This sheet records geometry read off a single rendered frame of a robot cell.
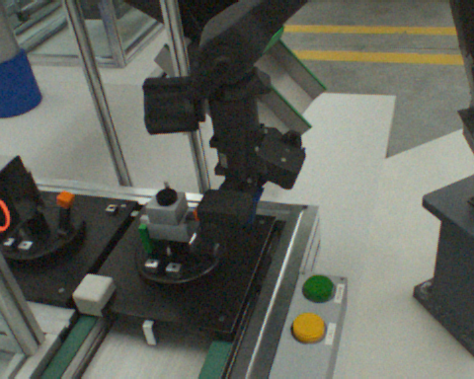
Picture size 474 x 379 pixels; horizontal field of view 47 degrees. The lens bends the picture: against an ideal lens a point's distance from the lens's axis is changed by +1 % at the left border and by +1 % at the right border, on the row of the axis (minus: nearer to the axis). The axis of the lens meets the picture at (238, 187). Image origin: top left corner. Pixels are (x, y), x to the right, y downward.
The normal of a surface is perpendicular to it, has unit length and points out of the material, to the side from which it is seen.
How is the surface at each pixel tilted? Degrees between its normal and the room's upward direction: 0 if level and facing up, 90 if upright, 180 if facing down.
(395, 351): 0
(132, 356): 0
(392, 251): 0
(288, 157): 23
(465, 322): 90
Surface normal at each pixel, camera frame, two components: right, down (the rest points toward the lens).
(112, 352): -0.12, -0.79
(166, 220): -0.29, 0.60
